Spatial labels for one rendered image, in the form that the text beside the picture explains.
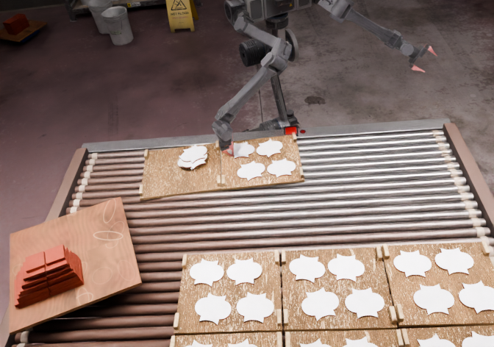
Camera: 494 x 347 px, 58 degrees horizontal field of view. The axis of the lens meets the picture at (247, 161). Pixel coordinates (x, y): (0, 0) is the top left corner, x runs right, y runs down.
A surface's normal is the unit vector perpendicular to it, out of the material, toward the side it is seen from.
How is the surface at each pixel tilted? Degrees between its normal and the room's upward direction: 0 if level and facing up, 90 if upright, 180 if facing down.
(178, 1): 75
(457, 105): 0
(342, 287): 0
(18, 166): 0
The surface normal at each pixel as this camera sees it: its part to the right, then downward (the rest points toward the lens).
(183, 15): -0.06, 0.52
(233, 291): -0.11, -0.72
